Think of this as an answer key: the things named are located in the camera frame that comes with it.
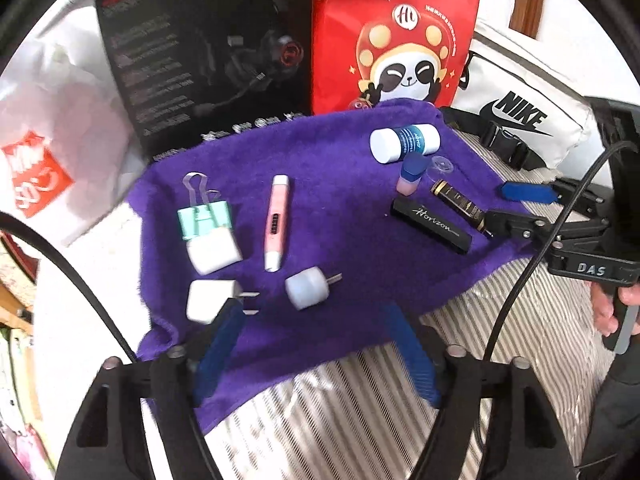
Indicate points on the long black box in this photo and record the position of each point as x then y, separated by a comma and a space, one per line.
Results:
430, 222

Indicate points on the wooden headboard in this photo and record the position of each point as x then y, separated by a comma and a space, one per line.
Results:
10, 305

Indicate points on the striped bed sheet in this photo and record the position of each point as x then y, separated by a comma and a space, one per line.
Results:
350, 410

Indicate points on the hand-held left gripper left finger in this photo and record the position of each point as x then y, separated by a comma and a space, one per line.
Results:
220, 350

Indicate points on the person's right hand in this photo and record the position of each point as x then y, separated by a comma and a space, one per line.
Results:
602, 305

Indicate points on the clear plastic cap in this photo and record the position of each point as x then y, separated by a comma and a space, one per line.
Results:
440, 165

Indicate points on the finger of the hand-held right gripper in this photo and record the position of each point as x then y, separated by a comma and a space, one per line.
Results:
515, 225
525, 191

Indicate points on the purple towel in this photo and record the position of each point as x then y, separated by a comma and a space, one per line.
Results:
325, 240

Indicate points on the person's right forearm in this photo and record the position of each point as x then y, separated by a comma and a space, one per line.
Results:
620, 400

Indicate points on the white plastic shopping bag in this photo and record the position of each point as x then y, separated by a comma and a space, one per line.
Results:
75, 110

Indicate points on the black and gold box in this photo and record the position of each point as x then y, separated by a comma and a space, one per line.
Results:
455, 197

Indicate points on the rectangular white charger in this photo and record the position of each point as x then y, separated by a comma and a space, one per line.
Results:
212, 255

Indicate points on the black headphone box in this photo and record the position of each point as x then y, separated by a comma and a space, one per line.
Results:
200, 60

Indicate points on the pink pen-shaped device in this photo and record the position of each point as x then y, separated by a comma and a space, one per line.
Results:
276, 220

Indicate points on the wooden door frame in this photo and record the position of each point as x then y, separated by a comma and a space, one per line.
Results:
527, 0

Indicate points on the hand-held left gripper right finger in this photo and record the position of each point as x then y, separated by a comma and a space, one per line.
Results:
412, 355

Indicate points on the white and blue bottle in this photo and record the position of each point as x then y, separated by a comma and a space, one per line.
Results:
400, 142

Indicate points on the square white charger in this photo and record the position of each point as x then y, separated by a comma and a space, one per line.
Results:
205, 300

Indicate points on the green binder clip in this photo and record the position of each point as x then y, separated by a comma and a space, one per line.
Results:
205, 217

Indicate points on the small pink blue-capped bottle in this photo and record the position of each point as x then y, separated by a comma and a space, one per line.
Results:
412, 172

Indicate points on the white waist bag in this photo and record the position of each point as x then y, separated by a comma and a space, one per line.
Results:
525, 85

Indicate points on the red panda paper bag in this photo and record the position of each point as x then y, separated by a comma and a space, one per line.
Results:
340, 50

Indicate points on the white tape roll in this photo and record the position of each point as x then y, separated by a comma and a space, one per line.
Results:
305, 287

